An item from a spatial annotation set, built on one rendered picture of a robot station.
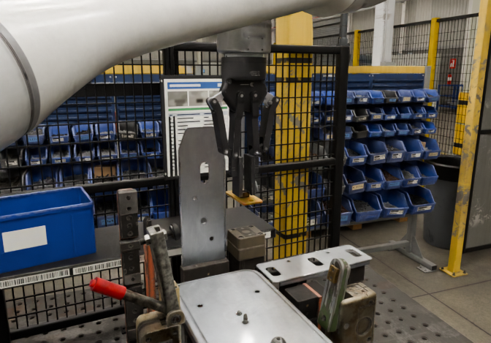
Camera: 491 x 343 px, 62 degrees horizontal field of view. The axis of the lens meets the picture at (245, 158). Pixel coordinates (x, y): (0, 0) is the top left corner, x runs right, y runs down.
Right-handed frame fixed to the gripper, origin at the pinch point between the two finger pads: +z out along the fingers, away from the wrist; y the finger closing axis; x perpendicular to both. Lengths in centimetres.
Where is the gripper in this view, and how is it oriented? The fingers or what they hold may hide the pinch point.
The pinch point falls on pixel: (243, 175)
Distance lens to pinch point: 72.1
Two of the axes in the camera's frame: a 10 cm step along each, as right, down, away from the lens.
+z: 0.0, 9.8, 2.0
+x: -4.3, -1.9, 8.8
